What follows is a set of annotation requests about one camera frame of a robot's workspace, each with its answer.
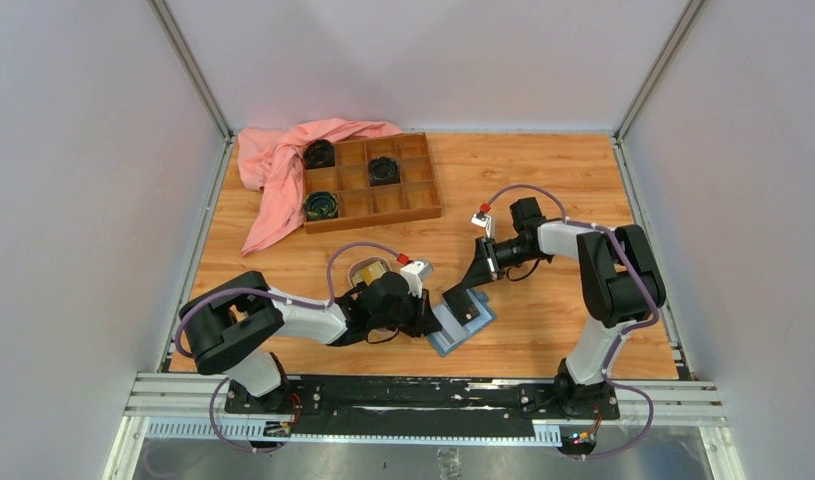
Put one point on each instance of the rolled dark dotted tie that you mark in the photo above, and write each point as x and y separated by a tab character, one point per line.
383	170

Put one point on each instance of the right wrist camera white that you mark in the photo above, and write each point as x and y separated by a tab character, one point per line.
482	219

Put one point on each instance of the pink cloth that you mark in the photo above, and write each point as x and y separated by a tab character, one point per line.
271	163

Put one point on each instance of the wooden compartment tray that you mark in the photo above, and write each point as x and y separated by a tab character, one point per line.
361	183

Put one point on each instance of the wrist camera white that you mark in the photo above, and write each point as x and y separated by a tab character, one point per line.
482	219
414	272

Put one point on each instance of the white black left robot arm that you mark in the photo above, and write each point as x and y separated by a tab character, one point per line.
223	330

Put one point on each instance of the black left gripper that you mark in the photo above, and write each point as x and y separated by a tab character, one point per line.
424	320

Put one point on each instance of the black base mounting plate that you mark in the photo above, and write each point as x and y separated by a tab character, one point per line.
395	406

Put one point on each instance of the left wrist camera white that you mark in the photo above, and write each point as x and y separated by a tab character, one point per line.
414	272

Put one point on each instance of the aluminium frame rail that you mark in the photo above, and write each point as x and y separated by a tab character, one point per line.
164	406

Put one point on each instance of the teal leather card holder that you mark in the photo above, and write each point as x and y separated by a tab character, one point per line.
453	334

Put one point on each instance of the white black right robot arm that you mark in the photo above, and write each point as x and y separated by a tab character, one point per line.
621	284

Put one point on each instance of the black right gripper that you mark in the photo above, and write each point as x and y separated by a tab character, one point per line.
485	266

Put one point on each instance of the yellow black credit card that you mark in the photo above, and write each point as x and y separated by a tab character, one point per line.
365	274

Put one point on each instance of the rolled black tie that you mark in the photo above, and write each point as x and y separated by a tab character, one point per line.
319	154

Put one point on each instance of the pink oval card tray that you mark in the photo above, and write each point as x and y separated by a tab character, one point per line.
368	259

